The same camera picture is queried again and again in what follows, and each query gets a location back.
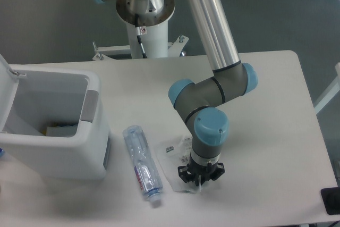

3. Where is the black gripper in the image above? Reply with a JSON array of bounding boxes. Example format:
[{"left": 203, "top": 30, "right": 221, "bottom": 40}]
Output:
[{"left": 177, "top": 156, "right": 225, "bottom": 186}]

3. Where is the white plastic bag wrapper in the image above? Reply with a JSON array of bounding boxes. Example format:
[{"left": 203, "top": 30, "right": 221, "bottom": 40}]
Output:
[{"left": 154, "top": 136, "right": 202, "bottom": 194}]

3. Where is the clear plastic water bottle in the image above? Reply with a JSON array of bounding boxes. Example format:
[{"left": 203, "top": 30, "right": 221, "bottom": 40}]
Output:
[{"left": 123, "top": 125, "right": 163, "bottom": 208}]

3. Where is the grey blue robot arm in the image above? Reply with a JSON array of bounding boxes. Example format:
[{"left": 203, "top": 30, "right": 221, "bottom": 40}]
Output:
[{"left": 94, "top": 0, "right": 258, "bottom": 185}]

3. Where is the trash inside the can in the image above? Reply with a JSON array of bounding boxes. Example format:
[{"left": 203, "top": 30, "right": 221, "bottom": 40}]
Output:
[{"left": 38, "top": 122, "right": 78, "bottom": 137}]

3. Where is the white trash can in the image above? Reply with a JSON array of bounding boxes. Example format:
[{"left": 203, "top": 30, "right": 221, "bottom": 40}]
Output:
[{"left": 1, "top": 58, "right": 110, "bottom": 180}]

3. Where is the black device at table edge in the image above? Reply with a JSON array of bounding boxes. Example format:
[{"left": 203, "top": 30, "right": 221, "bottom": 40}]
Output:
[{"left": 320, "top": 187, "right": 339, "bottom": 215}]

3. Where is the blue object at left edge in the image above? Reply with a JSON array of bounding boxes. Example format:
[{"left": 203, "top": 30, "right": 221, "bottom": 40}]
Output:
[{"left": 0, "top": 148, "right": 5, "bottom": 158}]

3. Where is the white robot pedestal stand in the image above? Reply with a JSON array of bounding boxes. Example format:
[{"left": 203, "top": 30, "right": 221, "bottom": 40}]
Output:
[{"left": 92, "top": 21, "right": 189, "bottom": 61}]

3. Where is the white frame at right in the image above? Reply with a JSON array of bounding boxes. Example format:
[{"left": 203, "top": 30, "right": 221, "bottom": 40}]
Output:
[{"left": 313, "top": 63, "right": 339, "bottom": 114}]

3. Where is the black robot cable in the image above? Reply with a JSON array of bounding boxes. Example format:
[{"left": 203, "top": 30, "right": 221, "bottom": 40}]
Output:
[{"left": 126, "top": 0, "right": 148, "bottom": 59}]

